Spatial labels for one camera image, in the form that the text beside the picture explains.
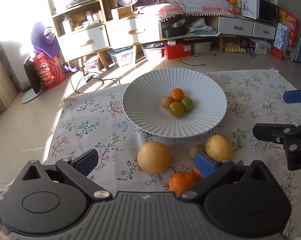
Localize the low cabinet white drawers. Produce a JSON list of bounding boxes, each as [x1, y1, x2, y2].
[[159, 15, 277, 53]]

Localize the yellow-orange cherry tomato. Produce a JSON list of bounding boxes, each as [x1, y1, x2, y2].
[[168, 102, 185, 117]]

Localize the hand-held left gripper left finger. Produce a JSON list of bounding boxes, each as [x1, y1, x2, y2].
[[20, 149, 113, 203]]

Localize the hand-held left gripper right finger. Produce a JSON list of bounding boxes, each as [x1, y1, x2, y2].
[[178, 151, 269, 203]]

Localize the white printed box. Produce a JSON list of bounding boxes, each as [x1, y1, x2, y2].
[[253, 39, 271, 55]]

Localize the purple plastic toy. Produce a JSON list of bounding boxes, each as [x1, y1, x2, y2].
[[62, 63, 79, 73]]

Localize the wooden side cabinet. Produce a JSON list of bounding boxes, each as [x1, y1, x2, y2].
[[0, 41, 18, 110]]

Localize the orange fruit decoration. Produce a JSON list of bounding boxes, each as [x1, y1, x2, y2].
[[225, 0, 241, 15]]

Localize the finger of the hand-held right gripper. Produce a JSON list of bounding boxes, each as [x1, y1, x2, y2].
[[252, 120, 301, 153], [283, 87, 301, 103]]

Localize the yellow egg tray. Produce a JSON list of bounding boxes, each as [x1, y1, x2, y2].
[[223, 42, 246, 54]]

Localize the green cherry tomato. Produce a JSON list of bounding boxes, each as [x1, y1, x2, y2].
[[181, 97, 194, 112]]

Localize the clear storage box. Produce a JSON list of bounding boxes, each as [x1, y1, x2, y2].
[[142, 43, 166, 61], [83, 55, 101, 72], [107, 48, 134, 67], [192, 41, 213, 55]]

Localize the wooden shelf cabinet white drawers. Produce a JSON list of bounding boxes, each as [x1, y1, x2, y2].
[[47, 0, 163, 71]]

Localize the oval yellow passion fruit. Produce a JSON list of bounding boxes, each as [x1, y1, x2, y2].
[[205, 134, 234, 162]]

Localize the round yellow passion fruit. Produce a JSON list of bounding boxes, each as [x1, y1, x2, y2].
[[137, 141, 171, 174]]

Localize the black panel on round stand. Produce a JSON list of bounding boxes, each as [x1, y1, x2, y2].
[[22, 56, 44, 103]]

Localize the mandarin with twig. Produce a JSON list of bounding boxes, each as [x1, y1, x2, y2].
[[169, 172, 197, 197]]

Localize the floral tablecloth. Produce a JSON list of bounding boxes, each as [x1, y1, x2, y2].
[[44, 69, 301, 240]]

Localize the purple plush toy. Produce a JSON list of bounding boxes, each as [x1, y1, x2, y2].
[[30, 22, 61, 58]]

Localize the red printed bucket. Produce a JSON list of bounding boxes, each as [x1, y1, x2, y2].
[[32, 52, 66, 90]]

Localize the red printed carton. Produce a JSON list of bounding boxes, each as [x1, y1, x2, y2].
[[280, 9, 299, 47]]

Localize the blue white printed carton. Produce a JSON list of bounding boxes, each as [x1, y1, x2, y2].
[[274, 23, 291, 50]]

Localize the cardboard box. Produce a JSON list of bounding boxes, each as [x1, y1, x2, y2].
[[111, 6, 132, 20]]

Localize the black cable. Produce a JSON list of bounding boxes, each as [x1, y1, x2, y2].
[[70, 55, 121, 95]]

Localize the lace-edged cloth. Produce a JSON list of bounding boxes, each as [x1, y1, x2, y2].
[[158, 3, 235, 22]]

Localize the black case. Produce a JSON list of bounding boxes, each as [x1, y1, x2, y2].
[[163, 26, 185, 39]]

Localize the small red box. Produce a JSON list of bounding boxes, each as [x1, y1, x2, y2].
[[271, 45, 286, 60]]

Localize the orange cherry tomato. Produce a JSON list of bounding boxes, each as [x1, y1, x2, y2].
[[170, 88, 185, 103]]

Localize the white ribbed plate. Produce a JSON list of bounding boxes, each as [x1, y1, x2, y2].
[[122, 68, 227, 138]]

